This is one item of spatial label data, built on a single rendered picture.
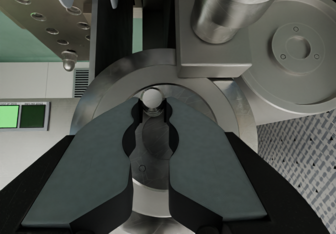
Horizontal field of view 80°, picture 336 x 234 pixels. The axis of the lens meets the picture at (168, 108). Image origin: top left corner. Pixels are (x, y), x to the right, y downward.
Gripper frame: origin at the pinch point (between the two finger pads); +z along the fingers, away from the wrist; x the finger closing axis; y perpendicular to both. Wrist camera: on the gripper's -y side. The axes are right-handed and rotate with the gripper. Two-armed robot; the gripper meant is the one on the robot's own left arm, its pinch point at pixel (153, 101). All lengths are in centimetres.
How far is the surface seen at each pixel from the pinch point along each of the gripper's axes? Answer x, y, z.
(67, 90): -128, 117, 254
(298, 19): 13.4, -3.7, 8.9
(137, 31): -22, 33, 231
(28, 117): -30.0, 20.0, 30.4
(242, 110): 7.1, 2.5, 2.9
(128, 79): -2.0, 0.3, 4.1
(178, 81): 1.9, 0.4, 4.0
